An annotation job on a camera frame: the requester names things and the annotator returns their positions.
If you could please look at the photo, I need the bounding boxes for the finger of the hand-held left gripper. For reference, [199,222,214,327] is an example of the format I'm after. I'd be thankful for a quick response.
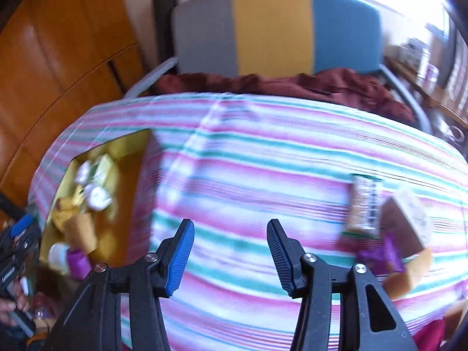
[7,213,35,241]

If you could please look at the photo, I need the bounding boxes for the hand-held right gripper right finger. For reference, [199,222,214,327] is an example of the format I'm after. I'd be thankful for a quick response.
[266,218,417,351]

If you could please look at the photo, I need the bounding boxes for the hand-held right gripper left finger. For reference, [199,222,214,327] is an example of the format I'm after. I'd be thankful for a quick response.
[46,218,196,351]

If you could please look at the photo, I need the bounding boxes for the yellow sock bundle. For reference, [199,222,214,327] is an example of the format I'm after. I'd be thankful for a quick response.
[50,195,79,232]

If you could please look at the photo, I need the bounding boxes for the yellow sponge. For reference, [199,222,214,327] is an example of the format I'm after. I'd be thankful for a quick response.
[65,213,99,256]
[386,248,433,299]

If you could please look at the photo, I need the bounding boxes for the yellow cardboard box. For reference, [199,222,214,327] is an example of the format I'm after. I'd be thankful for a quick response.
[37,129,163,276]

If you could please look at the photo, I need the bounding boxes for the person's left hand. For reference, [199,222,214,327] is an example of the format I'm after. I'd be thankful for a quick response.
[0,292,30,327]

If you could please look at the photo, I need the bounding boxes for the white round container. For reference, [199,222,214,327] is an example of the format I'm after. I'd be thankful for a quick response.
[49,242,71,276]

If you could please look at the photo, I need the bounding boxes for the purple snack packet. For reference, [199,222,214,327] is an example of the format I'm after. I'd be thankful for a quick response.
[67,248,93,279]
[357,233,406,276]

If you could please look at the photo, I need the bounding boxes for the white plastic wrap ball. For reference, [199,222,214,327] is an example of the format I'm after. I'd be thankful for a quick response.
[83,183,113,212]
[74,161,94,184]

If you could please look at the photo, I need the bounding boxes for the striped bed sheet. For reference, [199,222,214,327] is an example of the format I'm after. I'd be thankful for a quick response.
[27,92,468,351]

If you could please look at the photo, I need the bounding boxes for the green-edged cracker packet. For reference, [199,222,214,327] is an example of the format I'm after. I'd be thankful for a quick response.
[343,173,385,239]

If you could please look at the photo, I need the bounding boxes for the small cream carton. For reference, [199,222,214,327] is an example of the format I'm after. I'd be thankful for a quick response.
[91,153,119,189]

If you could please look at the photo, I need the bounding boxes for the brown and white carton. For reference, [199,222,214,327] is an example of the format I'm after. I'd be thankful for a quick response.
[378,186,433,261]

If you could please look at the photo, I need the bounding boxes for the wooden wardrobe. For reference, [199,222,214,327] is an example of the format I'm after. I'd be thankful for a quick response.
[0,0,147,205]

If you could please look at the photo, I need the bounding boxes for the person's red clothing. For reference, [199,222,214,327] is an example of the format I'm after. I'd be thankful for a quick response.
[413,318,452,351]

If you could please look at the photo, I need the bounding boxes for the maroon cloth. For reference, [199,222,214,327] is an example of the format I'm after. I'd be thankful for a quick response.
[154,68,417,125]

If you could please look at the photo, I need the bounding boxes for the wooden side table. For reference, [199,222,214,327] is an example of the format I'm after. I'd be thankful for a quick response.
[382,22,468,145]

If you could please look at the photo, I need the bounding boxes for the grey yellow blue chair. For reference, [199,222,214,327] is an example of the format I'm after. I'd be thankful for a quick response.
[124,0,434,134]

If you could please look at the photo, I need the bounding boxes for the black upright post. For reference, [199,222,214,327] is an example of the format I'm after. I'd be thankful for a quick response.
[153,0,179,68]

